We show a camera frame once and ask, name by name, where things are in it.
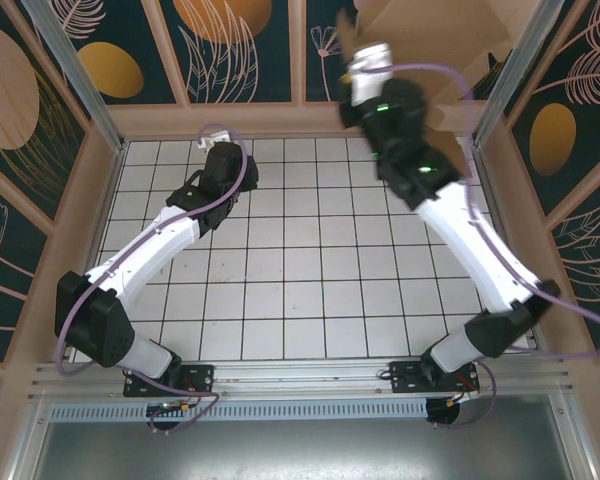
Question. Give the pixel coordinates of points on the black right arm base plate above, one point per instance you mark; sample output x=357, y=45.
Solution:
x=405, y=375

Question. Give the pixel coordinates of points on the grey metal sheet panel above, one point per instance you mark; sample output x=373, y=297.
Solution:
x=305, y=450

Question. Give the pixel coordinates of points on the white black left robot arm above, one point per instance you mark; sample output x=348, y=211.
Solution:
x=145, y=250

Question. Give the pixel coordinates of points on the brown cardboard paper box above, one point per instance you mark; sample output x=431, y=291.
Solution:
x=430, y=30

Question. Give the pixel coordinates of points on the thin aluminium side rail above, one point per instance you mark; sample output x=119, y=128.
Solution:
x=494, y=200

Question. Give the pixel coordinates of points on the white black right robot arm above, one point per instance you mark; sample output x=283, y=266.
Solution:
x=455, y=235

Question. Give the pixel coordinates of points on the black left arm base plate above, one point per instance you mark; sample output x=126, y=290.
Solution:
x=200, y=372

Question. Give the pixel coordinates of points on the small green circuit board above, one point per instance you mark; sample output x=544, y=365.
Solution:
x=170, y=407

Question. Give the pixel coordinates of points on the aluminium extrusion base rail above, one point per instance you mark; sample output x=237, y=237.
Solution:
x=305, y=372

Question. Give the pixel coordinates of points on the aluminium frame post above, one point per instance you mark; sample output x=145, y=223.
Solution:
x=79, y=80
x=500, y=100

